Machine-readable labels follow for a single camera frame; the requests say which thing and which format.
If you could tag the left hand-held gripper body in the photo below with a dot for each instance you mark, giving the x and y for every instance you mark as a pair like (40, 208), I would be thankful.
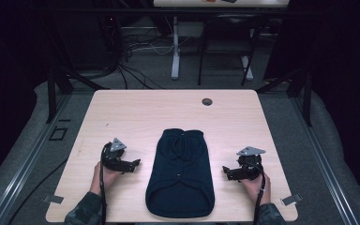
(115, 157)

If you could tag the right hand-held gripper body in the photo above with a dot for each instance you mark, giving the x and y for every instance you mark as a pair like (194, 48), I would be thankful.
(248, 165)

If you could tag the black chair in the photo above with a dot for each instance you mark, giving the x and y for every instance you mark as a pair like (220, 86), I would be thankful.
(228, 47)

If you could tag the person's left hand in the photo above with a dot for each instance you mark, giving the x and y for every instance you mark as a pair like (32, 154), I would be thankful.
(105, 179)

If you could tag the grey table grommet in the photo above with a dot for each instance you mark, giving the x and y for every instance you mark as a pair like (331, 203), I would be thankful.
(206, 102)

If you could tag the metal table clamp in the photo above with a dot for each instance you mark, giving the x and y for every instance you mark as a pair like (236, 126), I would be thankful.
(291, 199)
(53, 198)

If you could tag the person's right hand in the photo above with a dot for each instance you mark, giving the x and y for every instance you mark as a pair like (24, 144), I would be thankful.
(256, 189)

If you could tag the dark blue pet garment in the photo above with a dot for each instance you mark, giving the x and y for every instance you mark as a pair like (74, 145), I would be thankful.
(180, 175)

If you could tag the white desk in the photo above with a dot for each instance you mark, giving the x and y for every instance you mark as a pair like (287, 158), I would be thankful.
(200, 18)

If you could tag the black metal stand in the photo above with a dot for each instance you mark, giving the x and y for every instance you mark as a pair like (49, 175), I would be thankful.
(59, 87)
(296, 90)

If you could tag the black tape square marking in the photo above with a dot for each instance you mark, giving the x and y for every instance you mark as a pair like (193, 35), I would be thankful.
(58, 133)

